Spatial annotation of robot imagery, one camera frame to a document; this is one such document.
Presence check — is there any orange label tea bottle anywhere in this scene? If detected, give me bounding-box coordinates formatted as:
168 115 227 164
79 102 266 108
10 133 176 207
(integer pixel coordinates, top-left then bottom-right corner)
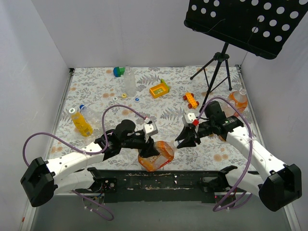
138 141 177 172

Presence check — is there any clear Pocari Sweat bottle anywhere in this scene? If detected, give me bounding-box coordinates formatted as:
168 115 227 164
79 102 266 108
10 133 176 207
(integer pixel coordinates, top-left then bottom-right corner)
123 66 137 97

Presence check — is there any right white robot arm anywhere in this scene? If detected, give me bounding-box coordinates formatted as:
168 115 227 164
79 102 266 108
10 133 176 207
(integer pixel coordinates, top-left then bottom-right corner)
176 101 302 211

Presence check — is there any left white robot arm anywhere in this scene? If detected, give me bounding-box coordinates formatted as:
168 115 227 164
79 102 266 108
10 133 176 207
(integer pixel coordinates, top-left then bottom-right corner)
20 118 159 207

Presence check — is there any small clear bottle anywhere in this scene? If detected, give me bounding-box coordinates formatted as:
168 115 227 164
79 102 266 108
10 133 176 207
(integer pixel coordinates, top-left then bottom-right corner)
221 100 236 117

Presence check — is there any orange soda bottle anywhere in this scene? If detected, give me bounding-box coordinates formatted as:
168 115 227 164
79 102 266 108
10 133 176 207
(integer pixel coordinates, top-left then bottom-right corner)
228 89 248 113

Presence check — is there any clear bottle blue cap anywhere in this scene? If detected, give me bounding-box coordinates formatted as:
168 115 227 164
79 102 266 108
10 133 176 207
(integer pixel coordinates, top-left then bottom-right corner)
79 104 102 129

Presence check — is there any yellow juice bottle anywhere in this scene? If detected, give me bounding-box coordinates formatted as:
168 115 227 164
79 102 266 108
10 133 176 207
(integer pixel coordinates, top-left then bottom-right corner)
68 108 93 137

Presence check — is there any floral table mat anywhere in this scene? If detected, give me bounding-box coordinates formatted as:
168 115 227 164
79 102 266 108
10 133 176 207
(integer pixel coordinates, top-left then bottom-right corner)
55 66 247 170

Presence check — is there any orange toy car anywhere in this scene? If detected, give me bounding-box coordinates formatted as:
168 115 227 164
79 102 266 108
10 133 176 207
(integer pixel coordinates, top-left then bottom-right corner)
182 92 199 109

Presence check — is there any yellow toy box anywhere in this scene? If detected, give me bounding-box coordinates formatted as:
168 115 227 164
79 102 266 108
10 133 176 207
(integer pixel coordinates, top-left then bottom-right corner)
149 79 170 99

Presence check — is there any blue green toy block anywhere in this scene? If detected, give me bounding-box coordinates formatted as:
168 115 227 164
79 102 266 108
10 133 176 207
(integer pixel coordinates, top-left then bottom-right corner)
113 66 125 77

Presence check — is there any black music stand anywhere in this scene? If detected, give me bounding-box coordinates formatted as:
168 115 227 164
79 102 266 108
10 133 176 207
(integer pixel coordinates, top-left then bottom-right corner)
183 0 302 114

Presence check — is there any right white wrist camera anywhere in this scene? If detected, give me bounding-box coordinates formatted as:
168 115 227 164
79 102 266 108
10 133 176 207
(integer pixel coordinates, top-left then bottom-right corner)
182 113 199 128

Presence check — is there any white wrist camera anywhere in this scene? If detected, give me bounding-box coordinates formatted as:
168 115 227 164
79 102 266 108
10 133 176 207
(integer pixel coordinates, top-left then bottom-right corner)
143 117 158 137
182 113 199 128

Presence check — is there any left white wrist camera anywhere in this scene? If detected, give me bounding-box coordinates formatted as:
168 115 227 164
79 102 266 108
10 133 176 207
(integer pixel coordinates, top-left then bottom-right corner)
143 117 158 137

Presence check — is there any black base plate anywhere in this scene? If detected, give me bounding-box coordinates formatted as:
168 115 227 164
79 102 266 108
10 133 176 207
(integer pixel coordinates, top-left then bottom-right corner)
74 169 247 204

